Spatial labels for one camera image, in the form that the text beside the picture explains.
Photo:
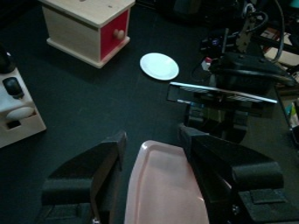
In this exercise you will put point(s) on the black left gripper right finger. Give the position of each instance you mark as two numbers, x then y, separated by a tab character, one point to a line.
240	180

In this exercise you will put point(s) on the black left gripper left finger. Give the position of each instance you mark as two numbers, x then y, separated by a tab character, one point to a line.
81	180

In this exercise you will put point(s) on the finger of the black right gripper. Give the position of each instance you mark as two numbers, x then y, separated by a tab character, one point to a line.
197	118
238	125

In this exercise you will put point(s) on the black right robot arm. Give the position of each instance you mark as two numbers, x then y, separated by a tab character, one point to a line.
252	26

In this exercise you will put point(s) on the small white plate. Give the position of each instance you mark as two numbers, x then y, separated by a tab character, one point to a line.
159	66

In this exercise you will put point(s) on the pink plastic tray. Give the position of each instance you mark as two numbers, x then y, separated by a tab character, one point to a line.
163	186

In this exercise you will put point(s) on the white toy block black knobs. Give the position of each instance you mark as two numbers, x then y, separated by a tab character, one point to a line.
17	128

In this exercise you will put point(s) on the pink and white box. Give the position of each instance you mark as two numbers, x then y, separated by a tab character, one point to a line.
76	32

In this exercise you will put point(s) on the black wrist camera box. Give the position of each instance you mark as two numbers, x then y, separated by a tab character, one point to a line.
215	42

